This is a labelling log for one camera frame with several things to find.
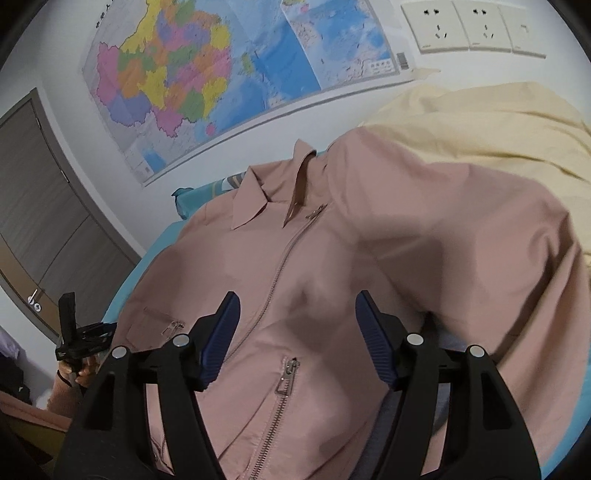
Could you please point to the cream yellow garment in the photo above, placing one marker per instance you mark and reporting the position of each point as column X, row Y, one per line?
column 485, row 129

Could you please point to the white wall switch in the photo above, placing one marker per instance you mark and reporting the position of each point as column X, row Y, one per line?
column 524, row 32

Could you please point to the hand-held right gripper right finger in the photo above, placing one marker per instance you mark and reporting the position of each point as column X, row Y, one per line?
column 374, row 341

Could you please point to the teal patterned pillow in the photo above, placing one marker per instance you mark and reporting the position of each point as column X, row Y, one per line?
column 198, row 198

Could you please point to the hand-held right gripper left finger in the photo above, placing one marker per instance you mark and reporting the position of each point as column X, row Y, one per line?
column 221, row 337

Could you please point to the person's left forearm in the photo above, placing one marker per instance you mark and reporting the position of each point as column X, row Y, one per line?
column 62, row 401

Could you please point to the tan brown shirt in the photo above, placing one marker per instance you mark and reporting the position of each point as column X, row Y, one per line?
column 323, row 240

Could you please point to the person's left hand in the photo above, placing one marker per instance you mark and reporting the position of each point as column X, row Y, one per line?
column 83, row 369

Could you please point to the white wall socket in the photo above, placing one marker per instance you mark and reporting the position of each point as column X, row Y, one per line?
column 431, row 25
column 485, row 25

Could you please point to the colourful wall map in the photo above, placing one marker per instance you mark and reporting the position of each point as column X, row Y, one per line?
column 184, row 69

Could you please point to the grey wooden door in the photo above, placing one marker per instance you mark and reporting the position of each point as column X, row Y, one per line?
column 46, row 207

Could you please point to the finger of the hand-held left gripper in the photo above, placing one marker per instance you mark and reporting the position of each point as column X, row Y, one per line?
column 99, row 333

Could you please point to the dark cloth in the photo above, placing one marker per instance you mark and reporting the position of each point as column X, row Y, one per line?
column 14, row 378

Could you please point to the teal bed sheet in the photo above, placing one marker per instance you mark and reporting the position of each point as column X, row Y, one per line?
column 152, row 244

